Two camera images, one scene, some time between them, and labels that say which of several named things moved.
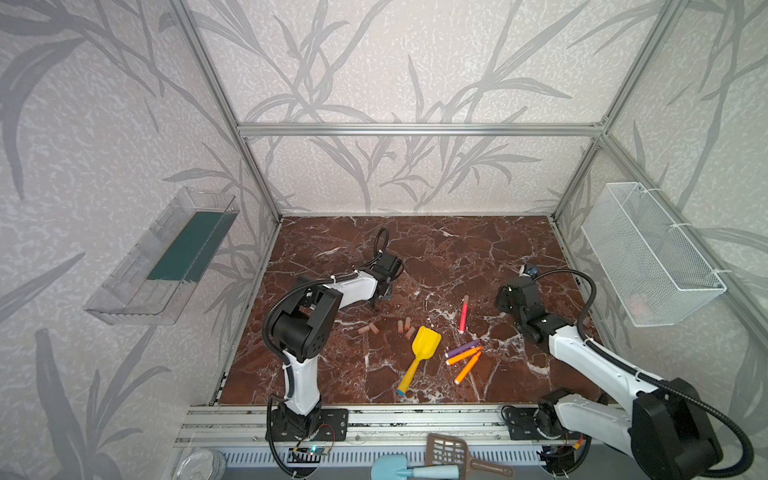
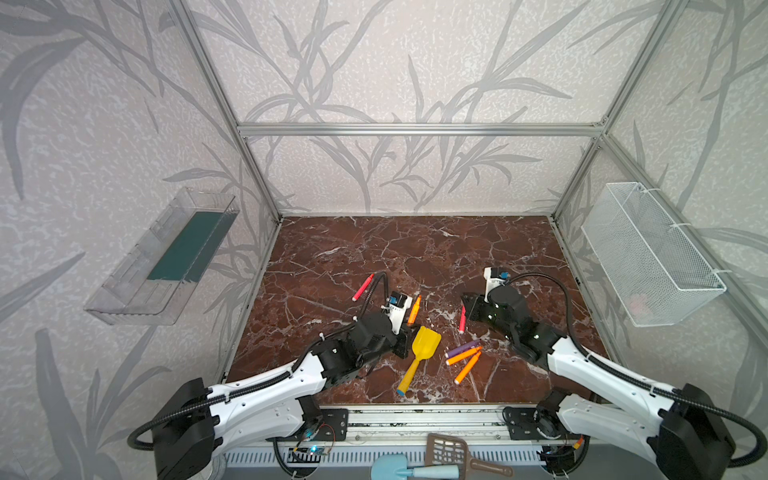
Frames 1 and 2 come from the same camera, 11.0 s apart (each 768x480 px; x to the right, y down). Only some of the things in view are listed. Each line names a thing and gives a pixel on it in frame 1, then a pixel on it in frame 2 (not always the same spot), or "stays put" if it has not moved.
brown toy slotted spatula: (442, 450) stays put
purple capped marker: (461, 349) stays put
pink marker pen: (464, 314) stays put
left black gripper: (389, 270) → (402, 339)
